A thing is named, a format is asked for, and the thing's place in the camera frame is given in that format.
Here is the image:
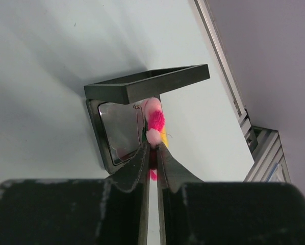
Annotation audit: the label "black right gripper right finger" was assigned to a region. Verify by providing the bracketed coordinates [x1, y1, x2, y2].
[156, 144, 305, 244]

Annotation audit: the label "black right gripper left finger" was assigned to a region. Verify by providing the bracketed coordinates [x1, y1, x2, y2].
[0, 143, 150, 244]

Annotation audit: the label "black open display box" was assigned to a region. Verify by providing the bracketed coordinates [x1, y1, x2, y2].
[84, 64, 210, 174]

